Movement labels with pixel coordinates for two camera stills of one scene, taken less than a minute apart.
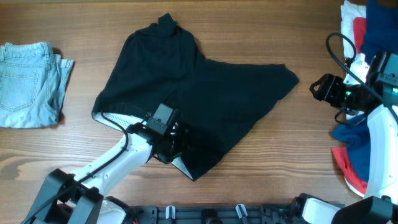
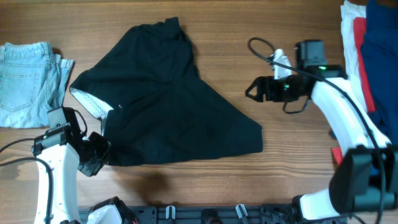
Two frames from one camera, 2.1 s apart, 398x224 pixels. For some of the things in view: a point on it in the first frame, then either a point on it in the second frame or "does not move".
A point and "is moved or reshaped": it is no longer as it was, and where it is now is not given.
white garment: [351, 10] does not move
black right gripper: [323, 89] to [268, 89]
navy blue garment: [381, 36] does not move
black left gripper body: [173, 146] to [94, 152]
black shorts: [163, 63] is moved or reshaped
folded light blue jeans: [33, 84] does not move
